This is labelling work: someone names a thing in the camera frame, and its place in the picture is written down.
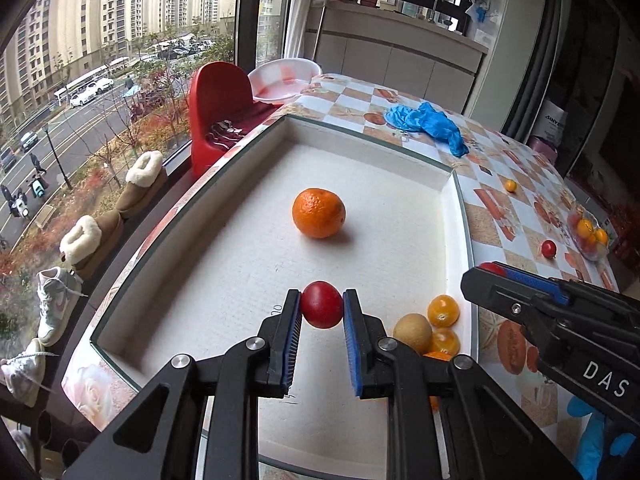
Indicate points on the white foam tray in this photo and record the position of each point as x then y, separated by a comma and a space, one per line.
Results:
225, 270

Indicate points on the bumpy mandarin orange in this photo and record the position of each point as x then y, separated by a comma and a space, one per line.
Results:
319, 212

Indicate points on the white sneaker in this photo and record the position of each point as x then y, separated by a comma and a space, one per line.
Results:
55, 300
25, 370

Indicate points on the smooth orange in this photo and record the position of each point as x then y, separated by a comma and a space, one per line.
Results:
601, 236
584, 227

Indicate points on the white printed bag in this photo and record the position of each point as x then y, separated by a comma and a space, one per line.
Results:
552, 120

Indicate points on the tan fleece boot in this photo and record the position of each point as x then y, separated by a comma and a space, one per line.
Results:
90, 240
145, 180

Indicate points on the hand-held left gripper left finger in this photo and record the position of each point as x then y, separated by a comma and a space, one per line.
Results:
294, 345

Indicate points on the dark striped cloth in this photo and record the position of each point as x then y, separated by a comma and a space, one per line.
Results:
225, 132

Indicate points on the clear glass bowl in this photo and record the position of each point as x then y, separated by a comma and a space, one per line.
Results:
590, 252

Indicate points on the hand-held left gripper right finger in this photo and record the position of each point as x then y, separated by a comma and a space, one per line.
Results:
352, 350

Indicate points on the person's right hand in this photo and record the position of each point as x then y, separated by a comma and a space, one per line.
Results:
600, 440

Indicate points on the red cherry tomato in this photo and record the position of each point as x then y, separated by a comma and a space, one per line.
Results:
322, 305
492, 267
548, 248

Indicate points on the blue disposable gloves pile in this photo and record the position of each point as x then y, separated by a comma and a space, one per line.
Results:
430, 122

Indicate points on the white kitchen cabinet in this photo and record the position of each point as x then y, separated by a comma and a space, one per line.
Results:
400, 55

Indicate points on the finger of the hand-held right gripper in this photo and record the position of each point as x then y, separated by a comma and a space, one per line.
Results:
500, 295
545, 282

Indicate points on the red plastic chair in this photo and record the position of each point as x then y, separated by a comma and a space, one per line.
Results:
217, 95

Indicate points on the kiwi fruit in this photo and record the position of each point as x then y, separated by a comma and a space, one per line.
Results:
412, 332

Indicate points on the white curtain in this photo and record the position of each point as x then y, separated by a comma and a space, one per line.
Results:
295, 10

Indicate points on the pink plastic stool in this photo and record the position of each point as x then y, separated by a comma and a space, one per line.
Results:
542, 146

